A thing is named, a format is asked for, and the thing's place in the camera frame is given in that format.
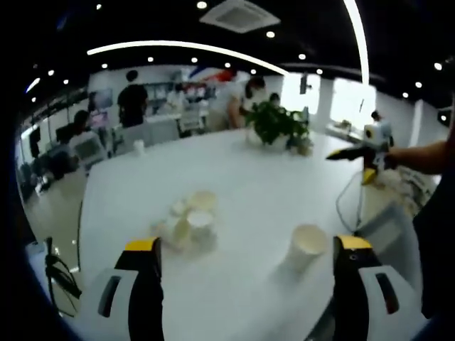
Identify person's right hand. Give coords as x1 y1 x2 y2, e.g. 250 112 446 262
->
383 147 406 171

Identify white wall shelf unit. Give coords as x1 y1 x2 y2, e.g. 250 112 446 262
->
145 82 178 114

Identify white slatted chair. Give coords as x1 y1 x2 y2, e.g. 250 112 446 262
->
177 102 209 132

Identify red blue wall banner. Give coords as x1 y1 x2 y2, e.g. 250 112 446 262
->
186 67 242 85

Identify right hand-held gripper cable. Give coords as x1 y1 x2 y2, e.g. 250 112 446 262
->
336 170 367 232

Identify white table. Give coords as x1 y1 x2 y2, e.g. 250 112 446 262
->
76 128 370 341

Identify black tangled cables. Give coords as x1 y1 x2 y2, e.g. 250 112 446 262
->
43 237 83 318

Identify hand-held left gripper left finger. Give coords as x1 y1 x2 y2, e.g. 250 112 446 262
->
78 237 165 341

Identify ceiling air conditioner vent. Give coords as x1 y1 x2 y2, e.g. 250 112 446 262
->
199 0 282 35

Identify black monitor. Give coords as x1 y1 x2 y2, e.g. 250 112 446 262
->
55 124 77 143
28 127 42 159

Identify small beige jar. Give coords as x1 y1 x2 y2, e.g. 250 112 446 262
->
291 136 314 157

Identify group of round ceiling spotlights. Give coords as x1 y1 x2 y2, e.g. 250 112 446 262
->
30 1 445 104

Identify person's black shirt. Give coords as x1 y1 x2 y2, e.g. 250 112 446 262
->
412 117 455 320

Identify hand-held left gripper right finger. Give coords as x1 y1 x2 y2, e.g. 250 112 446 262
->
330 234 427 341

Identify light grey office chair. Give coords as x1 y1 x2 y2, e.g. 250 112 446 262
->
355 204 426 306

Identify potted green plant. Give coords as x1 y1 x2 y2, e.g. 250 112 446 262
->
245 100 310 147

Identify long ceiling light strip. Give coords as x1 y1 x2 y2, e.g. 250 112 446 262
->
343 0 370 85

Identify curved ceiling light strip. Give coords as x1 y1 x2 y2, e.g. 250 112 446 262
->
87 39 291 77

